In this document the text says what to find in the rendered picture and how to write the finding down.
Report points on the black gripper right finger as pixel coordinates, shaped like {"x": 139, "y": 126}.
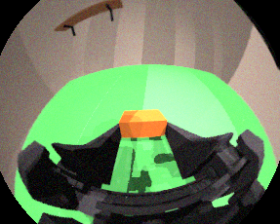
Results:
{"x": 191, "y": 150}

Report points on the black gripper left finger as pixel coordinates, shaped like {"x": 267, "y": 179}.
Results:
{"x": 98, "y": 156}

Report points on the orange block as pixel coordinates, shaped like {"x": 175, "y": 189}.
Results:
{"x": 134, "y": 124}

